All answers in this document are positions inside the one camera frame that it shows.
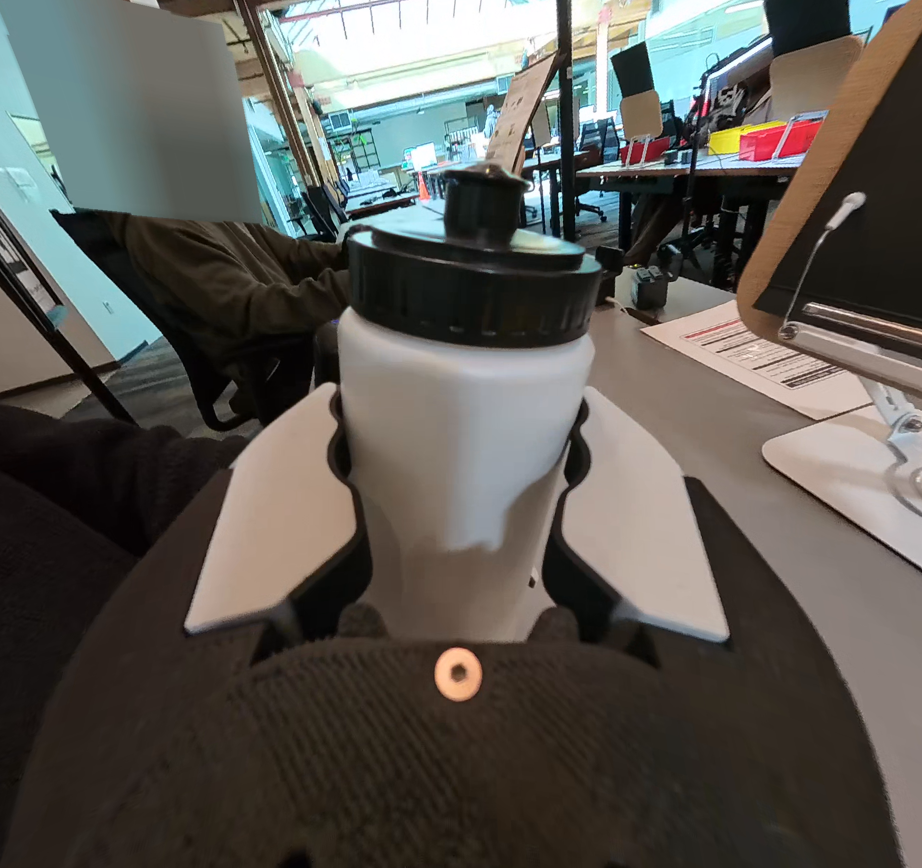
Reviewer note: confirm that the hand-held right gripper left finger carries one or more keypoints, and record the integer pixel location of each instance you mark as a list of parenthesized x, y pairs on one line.
[(281, 515)]

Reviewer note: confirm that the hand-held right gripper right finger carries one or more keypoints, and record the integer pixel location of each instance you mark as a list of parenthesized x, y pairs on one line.
[(641, 522)]

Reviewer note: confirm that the white water bottle black cap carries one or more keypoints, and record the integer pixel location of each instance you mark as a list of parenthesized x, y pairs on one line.
[(461, 414)]

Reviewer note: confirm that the person's left forearm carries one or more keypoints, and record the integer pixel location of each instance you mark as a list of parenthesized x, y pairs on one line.
[(93, 472)]

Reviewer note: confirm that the black office chair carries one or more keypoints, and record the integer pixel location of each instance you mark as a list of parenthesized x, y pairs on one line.
[(209, 378)]

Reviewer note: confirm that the white metal book stand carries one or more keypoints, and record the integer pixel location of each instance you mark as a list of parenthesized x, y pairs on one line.
[(828, 472)]

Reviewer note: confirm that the printed paper sheet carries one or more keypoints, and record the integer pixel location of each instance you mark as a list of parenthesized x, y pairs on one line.
[(756, 357)]

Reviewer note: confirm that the computer monitor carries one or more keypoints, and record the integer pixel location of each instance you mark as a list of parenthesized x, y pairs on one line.
[(420, 155)]

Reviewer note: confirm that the black easel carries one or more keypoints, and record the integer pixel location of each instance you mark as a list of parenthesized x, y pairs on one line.
[(72, 371)]

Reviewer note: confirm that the cardboard sheet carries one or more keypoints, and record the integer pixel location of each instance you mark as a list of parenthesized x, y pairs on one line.
[(518, 112)]

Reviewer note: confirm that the long background desk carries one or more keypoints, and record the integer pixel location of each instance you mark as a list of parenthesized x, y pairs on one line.
[(648, 168)]

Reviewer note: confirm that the black pole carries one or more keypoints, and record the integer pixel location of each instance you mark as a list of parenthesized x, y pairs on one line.
[(566, 90)]

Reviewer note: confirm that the wooden backing board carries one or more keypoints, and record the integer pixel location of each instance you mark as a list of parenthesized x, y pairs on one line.
[(799, 198), (641, 115), (814, 79)]

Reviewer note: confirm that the small red plastic bin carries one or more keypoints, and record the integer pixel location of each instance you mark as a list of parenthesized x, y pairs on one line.
[(648, 150)]

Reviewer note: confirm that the yellow plastic bin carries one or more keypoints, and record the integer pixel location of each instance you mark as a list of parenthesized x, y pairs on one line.
[(735, 137)]

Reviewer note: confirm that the large red plastic bin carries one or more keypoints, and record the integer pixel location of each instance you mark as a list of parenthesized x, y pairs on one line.
[(781, 142)]

